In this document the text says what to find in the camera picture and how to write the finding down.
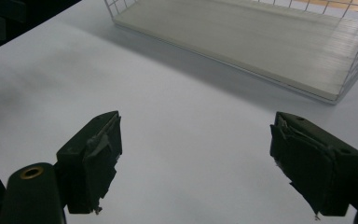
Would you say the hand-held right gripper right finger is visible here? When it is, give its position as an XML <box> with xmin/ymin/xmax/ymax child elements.
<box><xmin>269</xmin><ymin>111</ymin><xmax>358</xmax><ymax>217</ymax></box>

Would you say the white wire basket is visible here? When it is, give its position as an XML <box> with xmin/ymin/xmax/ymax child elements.
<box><xmin>103</xmin><ymin>0</ymin><xmax>358</xmax><ymax>105</ymax></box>

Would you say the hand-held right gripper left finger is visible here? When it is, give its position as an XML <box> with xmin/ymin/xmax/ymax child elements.
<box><xmin>55</xmin><ymin>110</ymin><xmax>123</xmax><ymax>216</ymax></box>

